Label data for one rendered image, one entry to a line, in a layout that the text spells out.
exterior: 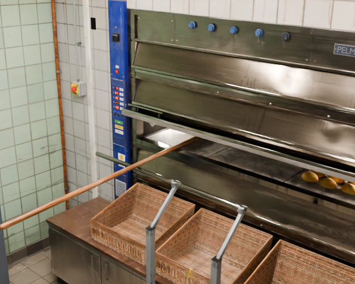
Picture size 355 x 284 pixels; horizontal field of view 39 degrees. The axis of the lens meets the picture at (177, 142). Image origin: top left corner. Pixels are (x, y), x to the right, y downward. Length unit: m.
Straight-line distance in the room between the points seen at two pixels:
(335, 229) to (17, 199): 2.55
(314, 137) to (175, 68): 1.02
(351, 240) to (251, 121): 0.86
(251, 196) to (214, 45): 0.96
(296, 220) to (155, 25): 1.53
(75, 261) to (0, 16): 1.85
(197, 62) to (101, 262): 1.49
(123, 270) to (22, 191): 1.32
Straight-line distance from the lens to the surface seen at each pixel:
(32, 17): 4.06
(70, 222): 3.81
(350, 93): 2.66
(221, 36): 3.03
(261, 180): 3.05
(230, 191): 3.23
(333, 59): 2.69
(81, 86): 3.96
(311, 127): 2.81
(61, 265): 3.98
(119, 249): 3.40
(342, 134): 2.74
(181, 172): 3.46
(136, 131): 3.65
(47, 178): 4.41
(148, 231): 2.94
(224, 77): 3.02
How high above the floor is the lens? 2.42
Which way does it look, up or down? 20 degrees down
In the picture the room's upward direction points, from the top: 1 degrees clockwise
